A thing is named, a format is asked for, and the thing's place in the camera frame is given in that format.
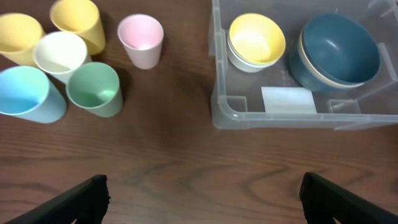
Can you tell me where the clear plastic storage bin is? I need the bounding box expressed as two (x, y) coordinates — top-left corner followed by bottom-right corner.
(208, 0), (397, 130)

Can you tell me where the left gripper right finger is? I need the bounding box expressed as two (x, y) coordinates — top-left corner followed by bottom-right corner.
(299, 172), (397, 224)

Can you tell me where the blue bowl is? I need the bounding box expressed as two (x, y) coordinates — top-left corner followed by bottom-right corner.
(302, 14), (381, 85)
(287, 45), (353, 93)

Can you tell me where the light blue cup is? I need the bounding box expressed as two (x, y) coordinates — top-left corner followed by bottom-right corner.
(1, 66), (67, 124)

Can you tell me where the yellow cup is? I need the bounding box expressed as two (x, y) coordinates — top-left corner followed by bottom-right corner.
(1, 13), (45, 68)
(50, 0), (106, 55)

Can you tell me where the cream cup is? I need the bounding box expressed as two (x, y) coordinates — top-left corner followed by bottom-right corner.
(33, 31), (92, 84)

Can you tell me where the pink cup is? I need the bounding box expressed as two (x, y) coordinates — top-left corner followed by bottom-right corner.
(117, 14), (164, 70)

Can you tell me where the green cup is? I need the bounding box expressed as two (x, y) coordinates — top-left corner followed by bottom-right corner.
(66, 62), (123, 118)

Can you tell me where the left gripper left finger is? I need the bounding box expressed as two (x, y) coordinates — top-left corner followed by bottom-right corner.
(6, 174), (110, 224)

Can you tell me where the yellow bowl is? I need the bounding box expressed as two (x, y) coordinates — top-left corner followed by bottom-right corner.
(229, 13), (286, 65)

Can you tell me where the light grey small bowl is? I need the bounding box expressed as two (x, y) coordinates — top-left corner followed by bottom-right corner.
(227, 33), (280, 73)

